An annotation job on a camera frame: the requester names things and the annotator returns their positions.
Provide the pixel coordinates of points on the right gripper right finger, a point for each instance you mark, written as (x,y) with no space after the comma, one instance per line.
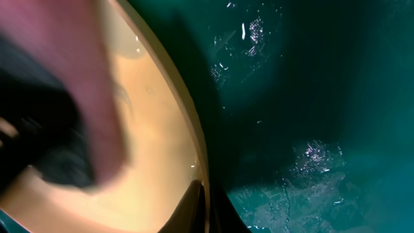
(223,217)

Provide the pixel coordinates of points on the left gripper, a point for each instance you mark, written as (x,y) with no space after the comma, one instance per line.
(40,127)

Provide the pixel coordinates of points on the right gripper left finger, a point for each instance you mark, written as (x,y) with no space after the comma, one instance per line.
(189,215)

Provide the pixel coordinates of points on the yellow plate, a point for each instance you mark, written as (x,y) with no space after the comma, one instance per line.
(165,145)

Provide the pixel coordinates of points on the green and orange sponge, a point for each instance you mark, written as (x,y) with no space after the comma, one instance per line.
(65,37)

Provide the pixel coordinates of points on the teal tray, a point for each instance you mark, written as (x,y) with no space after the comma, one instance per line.
(306,107)

